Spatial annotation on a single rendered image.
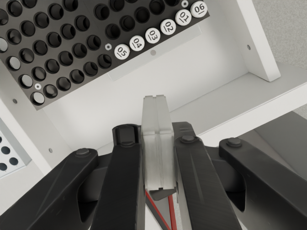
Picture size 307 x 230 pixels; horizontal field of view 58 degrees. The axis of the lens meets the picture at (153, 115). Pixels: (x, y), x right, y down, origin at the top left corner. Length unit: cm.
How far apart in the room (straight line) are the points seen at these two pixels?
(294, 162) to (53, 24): 62
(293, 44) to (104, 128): 105
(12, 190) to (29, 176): 4
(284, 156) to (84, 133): 54
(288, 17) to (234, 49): 95
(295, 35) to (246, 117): 106
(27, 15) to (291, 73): 24
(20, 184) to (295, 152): 63
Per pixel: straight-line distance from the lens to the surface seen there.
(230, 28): 32
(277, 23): 125
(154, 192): 28
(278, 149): 79
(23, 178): 49
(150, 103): 17
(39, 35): 26
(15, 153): 43
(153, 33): 23
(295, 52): 130
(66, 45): 26
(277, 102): 25
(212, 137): 24
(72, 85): 26
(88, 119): 34
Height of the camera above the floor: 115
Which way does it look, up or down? 72 degrees down
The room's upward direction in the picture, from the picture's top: 177 degrees clockwise
